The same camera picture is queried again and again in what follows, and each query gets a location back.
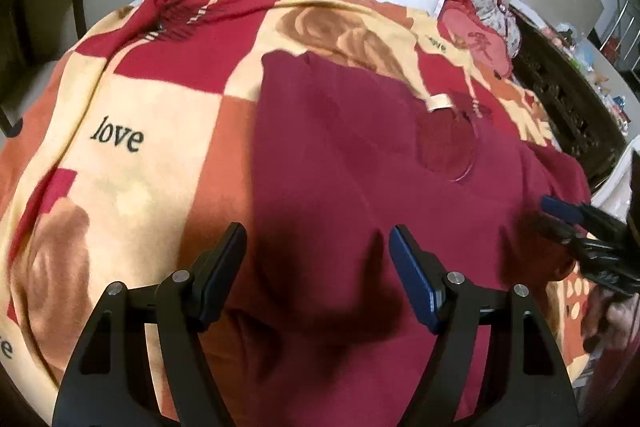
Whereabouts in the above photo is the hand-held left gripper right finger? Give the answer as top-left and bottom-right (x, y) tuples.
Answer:
(389, 224), (581, 427)

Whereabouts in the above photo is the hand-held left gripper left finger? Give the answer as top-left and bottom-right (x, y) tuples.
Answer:
(52, 222), (248, 427)

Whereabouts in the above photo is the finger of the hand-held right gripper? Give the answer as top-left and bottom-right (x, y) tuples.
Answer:
(541, 195), (591, 225)
(537, 216), (593, 255)

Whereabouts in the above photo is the maroon shirt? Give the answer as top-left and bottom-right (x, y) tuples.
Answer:
(200, 49), (593, 427)

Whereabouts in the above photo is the person's right hand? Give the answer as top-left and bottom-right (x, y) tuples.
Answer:
(582, 287), (640, 353)

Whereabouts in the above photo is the white upholstered chair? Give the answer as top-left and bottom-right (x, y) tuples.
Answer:
(590, 142), (640, 228)

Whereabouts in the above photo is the dark wooden dresser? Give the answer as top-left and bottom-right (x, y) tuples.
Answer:
(507, 7), (631, 188)

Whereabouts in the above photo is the cluttered grey table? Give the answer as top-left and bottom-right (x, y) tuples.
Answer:
(510, 0), (640, 132)

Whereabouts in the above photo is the printed red and cream blanket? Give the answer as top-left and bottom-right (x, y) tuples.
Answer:
(0, 0), (596, 427)

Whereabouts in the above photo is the metal rack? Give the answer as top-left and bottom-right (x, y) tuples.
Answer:
(592, 0), (640, 78)

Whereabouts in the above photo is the red embroidered cushion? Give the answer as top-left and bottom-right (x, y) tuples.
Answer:
(437, 0), (513, 78)

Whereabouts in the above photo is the dark wooden furniture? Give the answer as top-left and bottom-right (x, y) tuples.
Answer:
(0, 0), (86, 138)

